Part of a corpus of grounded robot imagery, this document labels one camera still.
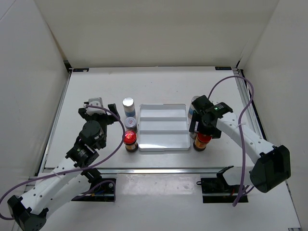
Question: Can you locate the tall blue-label bottle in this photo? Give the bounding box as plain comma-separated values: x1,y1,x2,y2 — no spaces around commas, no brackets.
122,97,136,118
188,96,198,119

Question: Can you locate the aluminium left rail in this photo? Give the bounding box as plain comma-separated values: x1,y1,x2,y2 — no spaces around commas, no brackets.
34,69,72,176

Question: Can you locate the left small silver-lid jar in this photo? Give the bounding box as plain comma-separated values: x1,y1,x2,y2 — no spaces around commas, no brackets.
124,117,138,133

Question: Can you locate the small silver-lid jar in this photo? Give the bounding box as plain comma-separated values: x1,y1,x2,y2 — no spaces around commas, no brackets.
190,132,197,140
124,117,138,133

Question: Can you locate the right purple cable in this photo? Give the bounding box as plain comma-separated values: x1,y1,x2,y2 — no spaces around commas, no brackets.
207,76,256,207

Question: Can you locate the left tall blue-label bottle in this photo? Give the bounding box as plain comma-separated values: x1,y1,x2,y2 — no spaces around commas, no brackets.
122,97,136,118

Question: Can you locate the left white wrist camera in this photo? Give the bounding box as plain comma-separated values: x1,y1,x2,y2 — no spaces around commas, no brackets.
84,97,105,116

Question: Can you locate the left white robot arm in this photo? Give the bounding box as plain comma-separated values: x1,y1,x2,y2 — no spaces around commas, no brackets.
7,101,121,231

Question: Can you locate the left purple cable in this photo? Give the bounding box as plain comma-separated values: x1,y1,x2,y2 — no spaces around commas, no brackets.
0,104,126,220

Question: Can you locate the right small silver-lid jar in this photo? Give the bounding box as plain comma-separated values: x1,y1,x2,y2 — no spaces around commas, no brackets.
190,132,197,140

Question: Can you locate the blue corner label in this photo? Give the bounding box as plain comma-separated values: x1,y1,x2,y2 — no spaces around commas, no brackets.
215,66,232,71
73,68,89,72

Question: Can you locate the right tall blue-label bottle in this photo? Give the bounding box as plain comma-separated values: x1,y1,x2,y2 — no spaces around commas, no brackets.
188,96,198,119

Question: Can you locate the white three-compartment tray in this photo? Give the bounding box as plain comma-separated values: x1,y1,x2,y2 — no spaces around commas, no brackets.
138,104,191,152

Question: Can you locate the red-lid sauce jar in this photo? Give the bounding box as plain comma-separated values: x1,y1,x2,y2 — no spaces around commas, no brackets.
193,133,212,152
124,130,138,153

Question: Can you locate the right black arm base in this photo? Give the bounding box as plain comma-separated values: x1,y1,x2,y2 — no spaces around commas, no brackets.
196,166,242,204

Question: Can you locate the purple cable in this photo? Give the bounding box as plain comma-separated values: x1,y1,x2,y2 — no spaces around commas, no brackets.
207,76,256,207
0,104,126,220

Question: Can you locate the right blue corner label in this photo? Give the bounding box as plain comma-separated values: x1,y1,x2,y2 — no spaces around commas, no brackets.
215,66,232,71

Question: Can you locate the left blue corner label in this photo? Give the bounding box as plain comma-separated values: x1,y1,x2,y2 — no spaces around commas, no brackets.
73,68,89,72

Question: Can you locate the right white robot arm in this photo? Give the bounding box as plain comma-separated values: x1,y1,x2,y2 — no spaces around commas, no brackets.
190,95,291,193

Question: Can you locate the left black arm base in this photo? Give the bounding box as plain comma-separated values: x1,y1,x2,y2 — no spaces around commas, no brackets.
71,168,116,202

